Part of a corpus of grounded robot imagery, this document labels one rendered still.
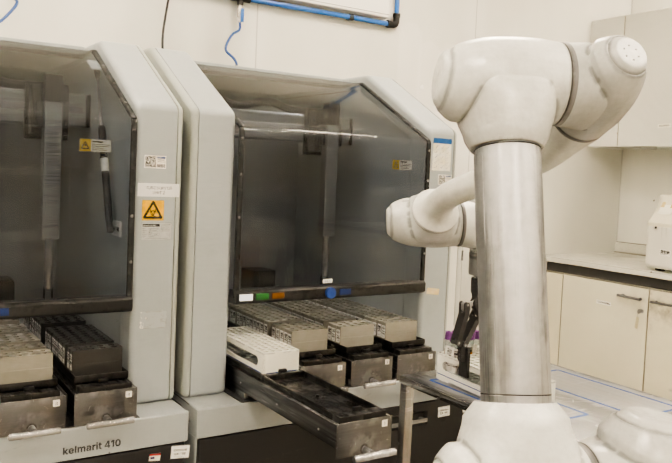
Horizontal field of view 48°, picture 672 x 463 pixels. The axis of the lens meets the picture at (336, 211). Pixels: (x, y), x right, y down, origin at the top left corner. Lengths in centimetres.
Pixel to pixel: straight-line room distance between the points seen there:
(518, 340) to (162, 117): 104
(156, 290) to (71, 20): 137
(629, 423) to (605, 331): 286
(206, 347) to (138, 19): 149
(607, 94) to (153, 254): 108
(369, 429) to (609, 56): 85
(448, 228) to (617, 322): 242
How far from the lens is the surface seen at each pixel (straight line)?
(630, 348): 394
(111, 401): 175
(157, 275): 182
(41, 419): 173
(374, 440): 160
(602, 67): 120
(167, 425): 182
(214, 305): 189
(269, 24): 321
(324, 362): 197
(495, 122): 113
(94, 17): 295
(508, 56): 116
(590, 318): 407
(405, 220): 163
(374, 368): 206
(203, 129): 184
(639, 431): 115
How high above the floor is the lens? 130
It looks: 3 degrees down
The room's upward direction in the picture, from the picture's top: 3 degrees clockwise
